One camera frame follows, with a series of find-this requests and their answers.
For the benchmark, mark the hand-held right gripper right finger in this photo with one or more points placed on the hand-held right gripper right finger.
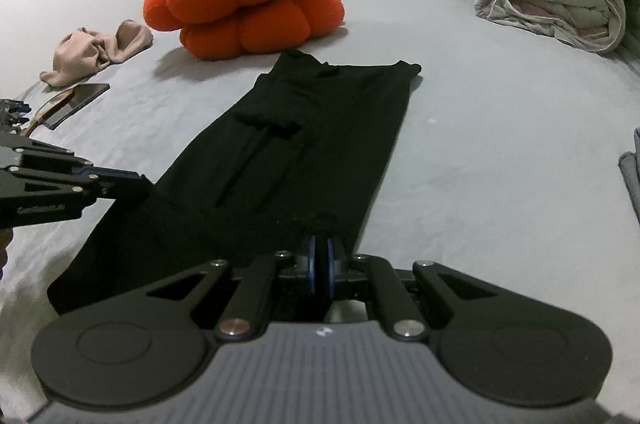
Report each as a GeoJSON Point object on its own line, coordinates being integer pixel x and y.
{"type": "Point", "coordinates": [330, 269]}

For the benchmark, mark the folded grey pink quilt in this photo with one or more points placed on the folded grey pink quilt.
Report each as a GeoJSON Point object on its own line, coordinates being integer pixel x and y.
{"type": "Point", "coordinates": [550, 3]}

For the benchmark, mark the folded grey garment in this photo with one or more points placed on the folded grey garment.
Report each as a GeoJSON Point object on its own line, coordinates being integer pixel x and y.
{"type": "Point", "coordinates": [632, 174]}

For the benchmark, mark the crumpled beige cloth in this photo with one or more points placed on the crumpled beige cloth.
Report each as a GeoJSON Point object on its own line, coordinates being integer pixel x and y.
{"type": "Point", "coordinates": [85, 53]}

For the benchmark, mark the black shirt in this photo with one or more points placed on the black shirt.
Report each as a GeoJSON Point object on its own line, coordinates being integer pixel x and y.
{"type": "Point", "coordinates": [300, 143]}

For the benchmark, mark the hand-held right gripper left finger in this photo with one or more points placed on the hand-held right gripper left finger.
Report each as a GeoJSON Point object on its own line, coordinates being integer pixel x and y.
{"type": "Point", "coordinates": [312, 269]}

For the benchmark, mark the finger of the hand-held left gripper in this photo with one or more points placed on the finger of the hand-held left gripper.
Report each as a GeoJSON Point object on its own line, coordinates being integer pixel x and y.
{"type": "Point", "coordinates": [50, 184]}
{"type": "Point", "coordinates": [60, 158]}

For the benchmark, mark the grey bed sheet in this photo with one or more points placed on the grey bed sheet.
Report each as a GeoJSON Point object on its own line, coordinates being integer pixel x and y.
{"type": "Point", "coordinates": [475, 128]}

